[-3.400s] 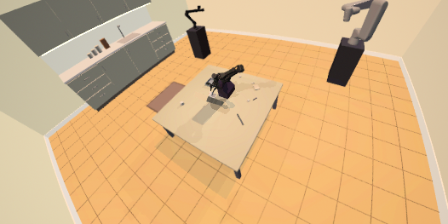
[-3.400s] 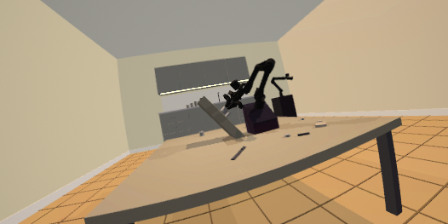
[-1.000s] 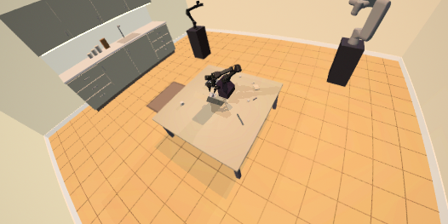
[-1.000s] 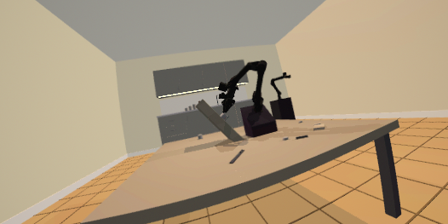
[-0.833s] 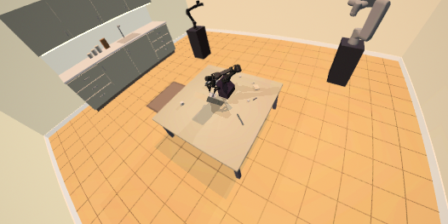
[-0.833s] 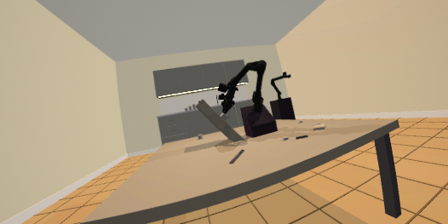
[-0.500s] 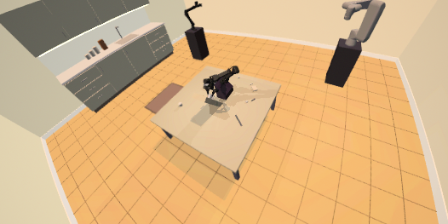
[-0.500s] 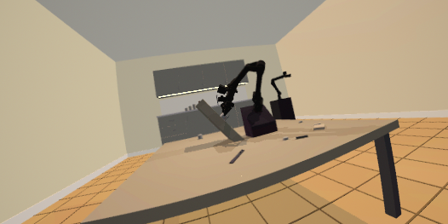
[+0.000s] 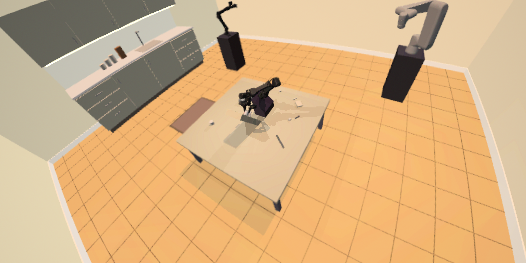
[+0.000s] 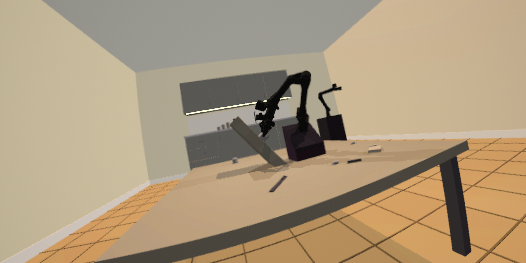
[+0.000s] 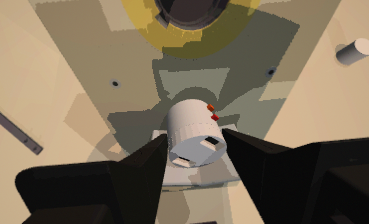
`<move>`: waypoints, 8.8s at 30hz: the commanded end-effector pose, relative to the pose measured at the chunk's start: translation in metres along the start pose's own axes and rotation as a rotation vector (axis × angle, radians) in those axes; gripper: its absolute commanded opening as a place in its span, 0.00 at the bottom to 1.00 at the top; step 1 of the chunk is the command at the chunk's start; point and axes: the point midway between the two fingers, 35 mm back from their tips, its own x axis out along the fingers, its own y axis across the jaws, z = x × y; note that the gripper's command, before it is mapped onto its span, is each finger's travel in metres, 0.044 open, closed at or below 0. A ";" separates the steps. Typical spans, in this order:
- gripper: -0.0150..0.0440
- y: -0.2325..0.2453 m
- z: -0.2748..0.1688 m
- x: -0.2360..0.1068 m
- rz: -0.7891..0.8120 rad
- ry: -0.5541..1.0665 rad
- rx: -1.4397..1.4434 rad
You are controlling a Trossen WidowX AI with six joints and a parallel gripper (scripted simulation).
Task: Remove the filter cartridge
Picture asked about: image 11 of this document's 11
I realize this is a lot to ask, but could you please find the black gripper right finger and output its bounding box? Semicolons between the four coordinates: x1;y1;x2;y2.
222;128;369;224

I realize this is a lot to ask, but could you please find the grey flat bar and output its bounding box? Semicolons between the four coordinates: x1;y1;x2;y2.
0;113;43;156

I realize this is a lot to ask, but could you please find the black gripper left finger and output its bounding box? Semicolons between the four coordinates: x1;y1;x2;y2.
15;133;168;224

